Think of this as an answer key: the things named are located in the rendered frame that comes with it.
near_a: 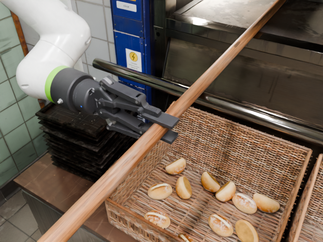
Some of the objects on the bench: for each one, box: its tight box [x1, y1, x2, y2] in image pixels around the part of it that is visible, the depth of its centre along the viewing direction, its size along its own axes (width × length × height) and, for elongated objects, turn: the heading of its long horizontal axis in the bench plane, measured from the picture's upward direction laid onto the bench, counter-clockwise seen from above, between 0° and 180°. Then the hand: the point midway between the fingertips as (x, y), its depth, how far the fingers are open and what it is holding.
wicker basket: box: [105, 101, 313, 242], centre depth 107 cm, size 49×56×28 cm
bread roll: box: [165, 157, 186, 175], centre depth 128 cm, size 6×10×7 cm
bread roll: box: [208, 214, 233, 237], centre depth 107 cm, size 10×7×6 cm
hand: (160, 125), depth 60 cm, fingers closed on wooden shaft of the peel, 3 cm apart
